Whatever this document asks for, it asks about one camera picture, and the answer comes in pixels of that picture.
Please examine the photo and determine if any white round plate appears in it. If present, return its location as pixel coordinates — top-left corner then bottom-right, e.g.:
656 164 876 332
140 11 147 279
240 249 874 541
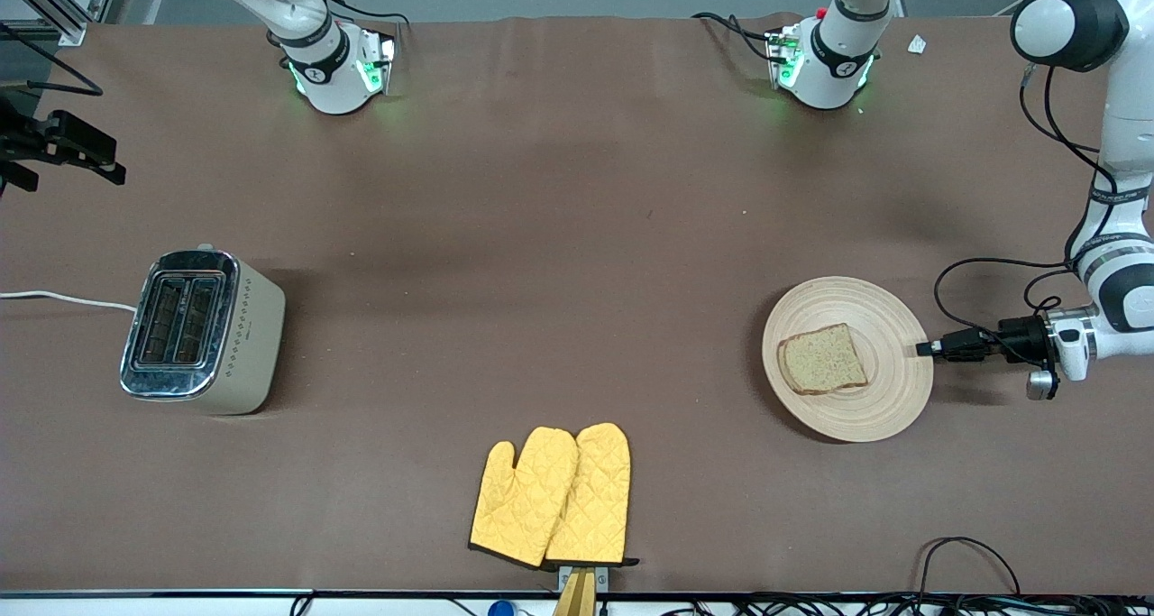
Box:
762 276 935 444

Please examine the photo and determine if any slice of brown bread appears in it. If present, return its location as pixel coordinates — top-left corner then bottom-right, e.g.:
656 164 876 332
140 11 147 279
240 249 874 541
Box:
777 323 870 396

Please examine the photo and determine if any beige chrome two-slot toaster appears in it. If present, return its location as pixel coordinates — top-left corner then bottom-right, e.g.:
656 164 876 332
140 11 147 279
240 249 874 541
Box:
120 244 287 417

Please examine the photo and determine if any yellow quilted oven mitt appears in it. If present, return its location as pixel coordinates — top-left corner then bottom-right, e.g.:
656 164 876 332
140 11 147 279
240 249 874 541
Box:
468 427 581 569
545 422 641 567

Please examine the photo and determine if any white toaster power cord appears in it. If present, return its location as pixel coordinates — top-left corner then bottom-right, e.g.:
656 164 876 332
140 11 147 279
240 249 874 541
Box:
0 290 137 314

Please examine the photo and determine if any aluminium frame post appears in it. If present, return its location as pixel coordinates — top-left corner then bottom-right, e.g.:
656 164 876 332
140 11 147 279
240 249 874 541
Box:
0 0 124 47

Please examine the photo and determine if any black looped floor cable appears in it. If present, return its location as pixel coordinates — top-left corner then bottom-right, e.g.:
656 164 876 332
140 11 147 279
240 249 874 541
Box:
917 536 1022 599

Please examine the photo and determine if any black cable bundle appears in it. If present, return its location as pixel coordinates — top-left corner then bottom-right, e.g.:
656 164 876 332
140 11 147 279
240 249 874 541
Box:
663 593 1154 616

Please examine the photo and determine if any black left arm base cable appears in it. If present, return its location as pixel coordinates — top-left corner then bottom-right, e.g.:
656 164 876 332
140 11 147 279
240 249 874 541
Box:
691 11 778 63

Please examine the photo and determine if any yellow wooden camera mount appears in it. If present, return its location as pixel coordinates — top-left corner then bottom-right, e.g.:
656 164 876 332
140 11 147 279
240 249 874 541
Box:
553 565 610 616

